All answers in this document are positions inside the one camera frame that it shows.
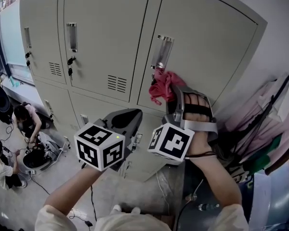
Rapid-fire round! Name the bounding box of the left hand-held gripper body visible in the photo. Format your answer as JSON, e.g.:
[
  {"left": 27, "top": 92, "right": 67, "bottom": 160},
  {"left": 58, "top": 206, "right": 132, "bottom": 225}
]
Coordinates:
[{"left": 74, "top": 118, "right": 137, "bottom": 172}]

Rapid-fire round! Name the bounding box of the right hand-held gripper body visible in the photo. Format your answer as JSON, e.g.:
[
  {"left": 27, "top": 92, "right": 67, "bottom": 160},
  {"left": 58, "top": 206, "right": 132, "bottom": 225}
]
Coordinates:
[{"left": 147, "top": 91, "right": 219, "bottom": 162}]

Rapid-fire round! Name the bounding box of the red wiping cloth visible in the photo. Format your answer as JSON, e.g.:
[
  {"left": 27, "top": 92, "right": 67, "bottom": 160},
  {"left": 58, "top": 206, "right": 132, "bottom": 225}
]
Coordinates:
[{"left": 148, "top": 70, "right": 186, "bottom": 106}]

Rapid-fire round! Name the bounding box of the grey metal locker door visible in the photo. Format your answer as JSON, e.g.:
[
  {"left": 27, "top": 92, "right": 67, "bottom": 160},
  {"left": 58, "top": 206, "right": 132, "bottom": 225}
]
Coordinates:
[{"left": 136, "top": 0, "right": 259, "bottom": 110}]

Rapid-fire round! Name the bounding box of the person's right forearm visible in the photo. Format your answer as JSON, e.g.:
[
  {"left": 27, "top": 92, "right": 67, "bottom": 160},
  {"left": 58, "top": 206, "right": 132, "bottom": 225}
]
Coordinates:
[{"left": 186, "top": 138, "right": 243, "bottom": 208}]

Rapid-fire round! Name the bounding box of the person's left forearm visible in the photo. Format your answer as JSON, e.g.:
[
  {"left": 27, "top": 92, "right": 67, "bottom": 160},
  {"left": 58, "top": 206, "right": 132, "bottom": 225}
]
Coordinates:
[{"left": 43, "top": 166, "right": 106, "bottom": 213}]

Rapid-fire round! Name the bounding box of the beige metal locker cabinet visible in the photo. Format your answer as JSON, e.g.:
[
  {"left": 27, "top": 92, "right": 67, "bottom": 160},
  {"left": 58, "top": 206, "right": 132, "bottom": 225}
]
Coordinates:
[{"left": 18, "top": 0, "right": 268, "bottom": 182}]

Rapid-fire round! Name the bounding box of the person's right hand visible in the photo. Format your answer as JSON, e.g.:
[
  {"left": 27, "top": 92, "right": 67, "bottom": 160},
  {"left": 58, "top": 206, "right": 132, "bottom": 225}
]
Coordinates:
[{"left": 184, "top": 94, "right": 212, "bottom": 124}]

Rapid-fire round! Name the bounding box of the clear plastic sheet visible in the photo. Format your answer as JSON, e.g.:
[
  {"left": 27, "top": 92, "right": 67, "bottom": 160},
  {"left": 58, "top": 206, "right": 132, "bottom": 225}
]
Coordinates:
[{"left": 154, "top": 167, "right": 184, "bottom": 216}]

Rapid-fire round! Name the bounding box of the white and black appliance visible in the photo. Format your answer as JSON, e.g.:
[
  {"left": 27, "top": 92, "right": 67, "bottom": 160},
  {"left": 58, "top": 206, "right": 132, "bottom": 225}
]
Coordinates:
[{"left": 22, "top": 131, "right": 64, "bottom": 171}]

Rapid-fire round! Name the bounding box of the set of black locker keys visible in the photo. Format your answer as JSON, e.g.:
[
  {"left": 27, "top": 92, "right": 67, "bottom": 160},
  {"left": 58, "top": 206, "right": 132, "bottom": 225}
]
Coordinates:
[{"left": 25, "top": 51, "right": 77, "bottom": 77}]

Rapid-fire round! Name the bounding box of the white black patterned bag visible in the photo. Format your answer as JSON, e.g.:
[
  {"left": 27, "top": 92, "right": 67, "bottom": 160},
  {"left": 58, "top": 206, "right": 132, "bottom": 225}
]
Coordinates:
[{"left": 227, "top": 164, "right": 253, "bottom": 185}]

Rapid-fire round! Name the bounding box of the clear plastic bottle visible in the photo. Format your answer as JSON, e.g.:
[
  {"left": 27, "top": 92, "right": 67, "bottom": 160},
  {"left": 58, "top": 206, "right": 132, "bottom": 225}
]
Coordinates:
[{"left": 198, "top": 203, "right": 220, "bottom": 212}]

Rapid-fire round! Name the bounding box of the person's cream shirt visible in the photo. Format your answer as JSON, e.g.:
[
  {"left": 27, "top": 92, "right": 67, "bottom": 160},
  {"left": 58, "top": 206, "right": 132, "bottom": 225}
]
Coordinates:
[{"left": 35, "top": 202, "right": 250, "bottom": 231}]

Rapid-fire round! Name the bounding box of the brown wooden slatted platform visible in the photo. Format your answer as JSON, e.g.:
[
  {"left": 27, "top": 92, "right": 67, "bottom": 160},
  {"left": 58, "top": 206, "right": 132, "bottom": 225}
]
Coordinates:
[{"left": 158, "top": 214, "right": 178, "bottom": 228}]

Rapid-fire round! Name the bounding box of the green hanging garment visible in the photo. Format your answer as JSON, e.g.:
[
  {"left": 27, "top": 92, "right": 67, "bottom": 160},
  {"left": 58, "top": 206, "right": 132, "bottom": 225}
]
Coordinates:
[{"left": 248, "top": 135, "right": 282, "bottom": 170}]

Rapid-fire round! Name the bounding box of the teal plastic object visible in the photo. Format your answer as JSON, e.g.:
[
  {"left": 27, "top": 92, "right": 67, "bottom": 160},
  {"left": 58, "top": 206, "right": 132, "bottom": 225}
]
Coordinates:
[{"left": 9, "top": 77, "right": 24, "bottom": 88}]

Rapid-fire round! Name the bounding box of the black office chair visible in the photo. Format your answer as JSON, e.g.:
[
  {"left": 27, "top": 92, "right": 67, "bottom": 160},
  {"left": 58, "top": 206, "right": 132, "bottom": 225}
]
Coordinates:
[{"left": 0, "top": 85, "right": 12, "bottom": 124}]

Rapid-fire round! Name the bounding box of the dark brown hanging item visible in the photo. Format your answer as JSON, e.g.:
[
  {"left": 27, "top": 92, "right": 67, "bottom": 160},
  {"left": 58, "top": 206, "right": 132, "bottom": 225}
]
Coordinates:
[{"left": 264, "top": 150, "right": 289, "bottom": 176}]

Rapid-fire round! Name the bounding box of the blue grey metal bin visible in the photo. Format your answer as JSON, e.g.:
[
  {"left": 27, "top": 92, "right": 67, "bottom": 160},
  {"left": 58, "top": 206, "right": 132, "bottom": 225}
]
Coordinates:
[{"left": 250, "top": 162, "right": 289, "bottom": 231}]

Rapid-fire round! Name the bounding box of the dark framed glass window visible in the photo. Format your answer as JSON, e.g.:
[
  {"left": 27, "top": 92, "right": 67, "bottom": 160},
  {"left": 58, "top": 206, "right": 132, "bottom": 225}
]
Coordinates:
[{"left": 0, "top": 0, "right": 36, "bottom": 81}]

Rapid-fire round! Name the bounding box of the thin white cable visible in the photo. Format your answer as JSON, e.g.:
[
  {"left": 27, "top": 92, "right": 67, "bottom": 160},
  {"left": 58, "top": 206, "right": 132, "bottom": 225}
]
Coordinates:
[{"left": 156, "top": 173, "right": 171, "bottom": 216}]

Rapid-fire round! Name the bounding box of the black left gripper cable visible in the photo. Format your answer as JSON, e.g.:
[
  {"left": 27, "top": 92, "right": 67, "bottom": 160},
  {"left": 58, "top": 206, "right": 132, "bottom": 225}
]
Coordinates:
[{"left": 90, "top": 185, "right": 98, "bottom": 222}]

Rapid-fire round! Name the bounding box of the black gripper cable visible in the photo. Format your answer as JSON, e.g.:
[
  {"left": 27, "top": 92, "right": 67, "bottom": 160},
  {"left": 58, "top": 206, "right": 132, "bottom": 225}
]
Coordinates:
[
  {"left": 175, "top": 153, "right": 217, "bottom": 231},
  {"left": 90, "top": 185, "right": 98, "bottom": 222}
]

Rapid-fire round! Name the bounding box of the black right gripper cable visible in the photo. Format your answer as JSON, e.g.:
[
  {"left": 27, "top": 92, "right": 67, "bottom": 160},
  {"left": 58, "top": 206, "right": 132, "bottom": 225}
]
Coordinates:
[{"left": 175, "top": 153, "right": 217, "bottom": 231}]

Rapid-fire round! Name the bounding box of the black floor cable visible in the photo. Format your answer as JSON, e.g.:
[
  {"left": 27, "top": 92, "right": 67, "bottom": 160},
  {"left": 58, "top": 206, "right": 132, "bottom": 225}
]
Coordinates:
[{"left": 30, "top": 173, "right": 51, "bottom": 196}]

